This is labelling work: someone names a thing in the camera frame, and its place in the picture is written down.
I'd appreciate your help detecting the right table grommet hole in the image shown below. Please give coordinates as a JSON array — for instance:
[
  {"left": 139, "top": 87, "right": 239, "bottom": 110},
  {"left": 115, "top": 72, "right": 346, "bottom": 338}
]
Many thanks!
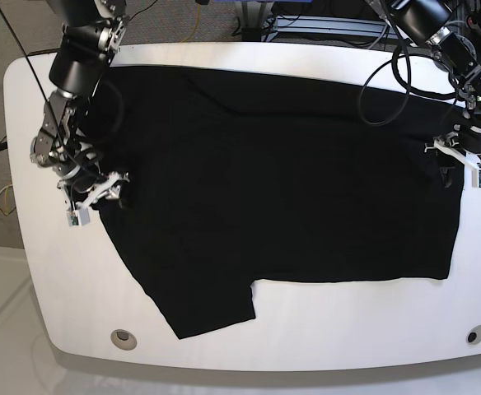
[{"left": 466, "top": 325, "right": 481, "bottom": 346}]

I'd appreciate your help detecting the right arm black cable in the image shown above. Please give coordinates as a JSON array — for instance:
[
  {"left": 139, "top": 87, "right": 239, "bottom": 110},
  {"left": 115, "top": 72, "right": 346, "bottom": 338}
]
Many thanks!
[{"left": 0, "top": 0, "right": 85, "bottom": 174}]

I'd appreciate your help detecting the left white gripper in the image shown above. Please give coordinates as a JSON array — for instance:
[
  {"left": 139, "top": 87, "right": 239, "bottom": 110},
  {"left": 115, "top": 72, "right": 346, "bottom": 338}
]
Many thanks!
[{"left": 424, "top": 132, "right": 481, "bottom": 188}]

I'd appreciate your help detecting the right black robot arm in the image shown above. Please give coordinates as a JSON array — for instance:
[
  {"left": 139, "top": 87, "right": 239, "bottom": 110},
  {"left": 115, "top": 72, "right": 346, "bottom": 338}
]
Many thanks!
[{"left": 30, "top": 1, "right": 129, "bottom": 214}]

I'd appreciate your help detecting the aluminium frame rail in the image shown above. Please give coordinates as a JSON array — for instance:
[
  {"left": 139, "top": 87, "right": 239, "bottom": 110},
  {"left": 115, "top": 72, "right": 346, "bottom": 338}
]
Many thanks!
[{"left": 236, "top": 0, "right": 443, "bottom": 44}]

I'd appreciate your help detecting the yellow floor cable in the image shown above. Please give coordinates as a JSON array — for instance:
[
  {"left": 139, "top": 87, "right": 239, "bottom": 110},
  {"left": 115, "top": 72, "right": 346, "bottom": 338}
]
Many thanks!
[{"left": 182, "top": 0, "right": 208, "bottom": 44}]

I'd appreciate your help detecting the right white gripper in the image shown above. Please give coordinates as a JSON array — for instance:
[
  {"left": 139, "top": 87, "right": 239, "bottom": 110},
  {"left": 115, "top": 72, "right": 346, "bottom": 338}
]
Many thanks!
[{"left": 57, "top": 171, "right": 133, "bottom": 211}]

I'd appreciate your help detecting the table grommet hole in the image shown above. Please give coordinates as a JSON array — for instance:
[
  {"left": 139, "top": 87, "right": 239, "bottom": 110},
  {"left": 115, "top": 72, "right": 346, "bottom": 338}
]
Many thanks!
[
  {"left": 466, "top": 325, "right": 481, "bottom": 346},
  {"left": 110, "top": 329, "right": 138, "bottom": 351}
]

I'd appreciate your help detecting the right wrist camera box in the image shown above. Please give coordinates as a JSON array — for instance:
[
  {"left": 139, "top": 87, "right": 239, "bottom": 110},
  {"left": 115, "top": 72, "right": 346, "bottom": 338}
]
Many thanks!
[{"left": 67, "top": 208, "right": 91, "bottom": 226}]

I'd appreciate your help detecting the left table grommet hole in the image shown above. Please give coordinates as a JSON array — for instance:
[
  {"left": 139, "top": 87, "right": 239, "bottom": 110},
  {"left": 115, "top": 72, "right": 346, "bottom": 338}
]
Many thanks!
[{"left": 110, "top": 329, "right": 138, "bottom": 351}]

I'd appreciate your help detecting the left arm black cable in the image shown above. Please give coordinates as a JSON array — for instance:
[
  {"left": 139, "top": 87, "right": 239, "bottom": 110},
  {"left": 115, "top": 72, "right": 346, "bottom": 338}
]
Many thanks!
[{"left": 357, "top": 0, "right": 464, "bottom": 127}]

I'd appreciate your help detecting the black T-shirt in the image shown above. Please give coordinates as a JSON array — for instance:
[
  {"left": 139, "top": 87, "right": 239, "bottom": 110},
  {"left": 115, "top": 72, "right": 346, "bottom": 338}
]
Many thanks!
[{"left": 81, "top": 66, "right": 464, "bottom": 339}]

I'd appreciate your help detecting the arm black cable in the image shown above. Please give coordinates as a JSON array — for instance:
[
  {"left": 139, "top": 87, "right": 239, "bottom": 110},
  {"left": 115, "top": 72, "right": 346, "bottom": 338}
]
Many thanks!
[
  {"left": 357, "top": 0, "right": 464, "bottom": 127},
  {"left": 0, "top": 0, "right": 85, "bottom": 174}
]

